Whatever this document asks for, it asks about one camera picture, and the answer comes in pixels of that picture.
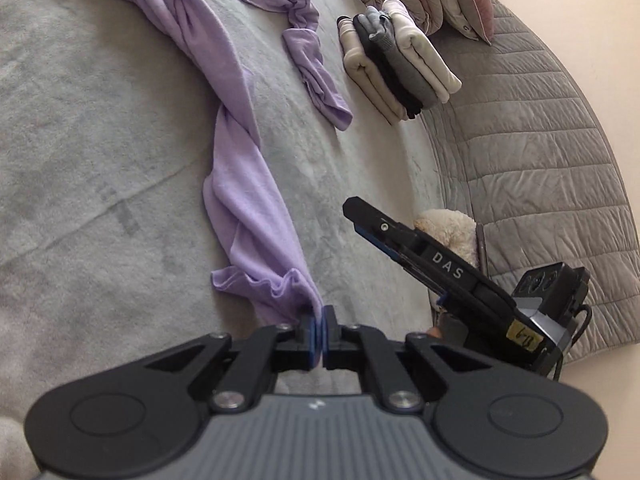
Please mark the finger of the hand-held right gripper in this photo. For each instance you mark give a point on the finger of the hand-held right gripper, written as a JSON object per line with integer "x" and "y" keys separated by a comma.
{"x": 445, "y": 262}
{"x": 382, "y": 246}

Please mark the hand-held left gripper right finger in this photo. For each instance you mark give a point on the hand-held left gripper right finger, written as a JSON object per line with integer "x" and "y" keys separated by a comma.
{"x": 327, "y": 337}

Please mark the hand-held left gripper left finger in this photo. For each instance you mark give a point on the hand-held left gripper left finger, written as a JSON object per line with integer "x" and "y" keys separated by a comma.
{"x": 313, "y": 340}

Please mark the purple long-sleeve shirt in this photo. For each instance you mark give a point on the purple long-sleeve shirt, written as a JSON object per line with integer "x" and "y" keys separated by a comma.
{"x": 235, "y": 200}

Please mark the white plush toy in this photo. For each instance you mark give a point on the white plush toy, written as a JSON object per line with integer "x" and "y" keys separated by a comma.
{"x": 450, "y": 232}

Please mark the grey quilted headboard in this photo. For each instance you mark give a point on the grey quilted headboard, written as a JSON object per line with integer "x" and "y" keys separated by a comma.
{"x": 525, "y": 160}

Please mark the black folded garment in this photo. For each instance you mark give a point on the black folded garment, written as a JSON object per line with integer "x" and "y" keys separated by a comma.
{"x": 395, "y": 80}

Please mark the beige folded garment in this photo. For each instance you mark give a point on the beige folded garment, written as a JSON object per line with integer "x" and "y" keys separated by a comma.
{"x": 367, "y": 77}

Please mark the grey folded garment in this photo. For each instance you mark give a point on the grey folded garment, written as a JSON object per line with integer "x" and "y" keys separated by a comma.
{"x": 410, "y": 70}

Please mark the white fleece folded garment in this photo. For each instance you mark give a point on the white fleece folded garment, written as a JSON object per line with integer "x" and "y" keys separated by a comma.
{"x": 430, "y": 55}

